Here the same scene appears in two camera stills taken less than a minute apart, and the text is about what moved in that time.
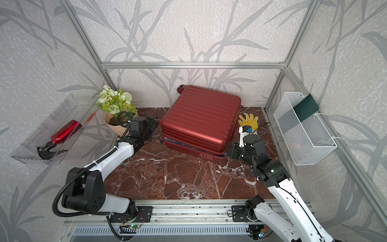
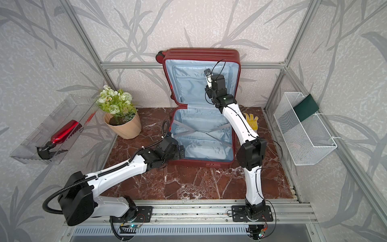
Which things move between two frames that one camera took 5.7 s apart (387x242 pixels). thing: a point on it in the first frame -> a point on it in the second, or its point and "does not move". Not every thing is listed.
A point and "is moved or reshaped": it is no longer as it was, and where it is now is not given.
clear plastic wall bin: [53, 140] does not move
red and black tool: [46, 152] does not move
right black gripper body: [238, 153] -> [210, 93]
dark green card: [306, 108] does not move
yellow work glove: [249, 121] does not move
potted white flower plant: [117, 105] does not move
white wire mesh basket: [309, 140] does not move
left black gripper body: [150, 128] -> [175, 155]
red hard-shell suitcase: [199, 123] is moved or reshaped
